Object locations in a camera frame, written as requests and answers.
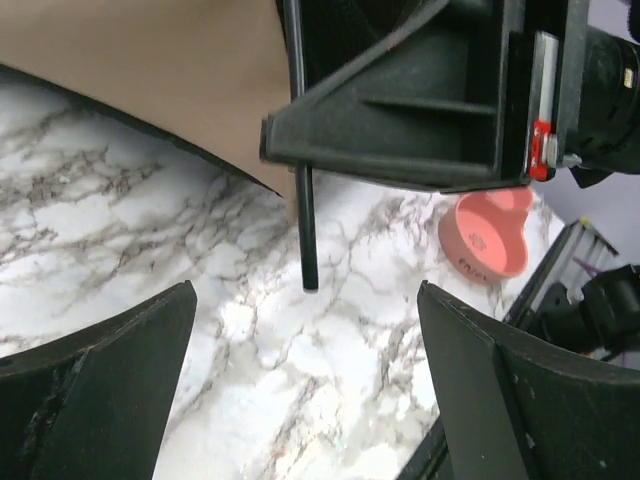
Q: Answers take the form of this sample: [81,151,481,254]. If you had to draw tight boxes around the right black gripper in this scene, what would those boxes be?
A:
[504,1,639,188]

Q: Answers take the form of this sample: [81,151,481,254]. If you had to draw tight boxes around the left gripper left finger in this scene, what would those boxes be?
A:
[1,281,197,480]

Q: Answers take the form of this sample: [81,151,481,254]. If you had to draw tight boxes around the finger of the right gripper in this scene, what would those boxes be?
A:
[260,1,524,192]

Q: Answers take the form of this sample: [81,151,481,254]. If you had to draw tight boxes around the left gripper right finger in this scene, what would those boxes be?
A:
[417,282,639,479]

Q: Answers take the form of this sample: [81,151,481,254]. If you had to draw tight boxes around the tan pet tent fabric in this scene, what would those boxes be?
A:
[1,1,294,199]

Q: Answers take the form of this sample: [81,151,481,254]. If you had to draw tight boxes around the pink cat-ear pet bowl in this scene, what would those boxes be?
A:
[438,187,534,285]

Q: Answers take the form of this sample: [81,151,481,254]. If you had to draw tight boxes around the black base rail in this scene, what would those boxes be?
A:
[398,221,620,480]

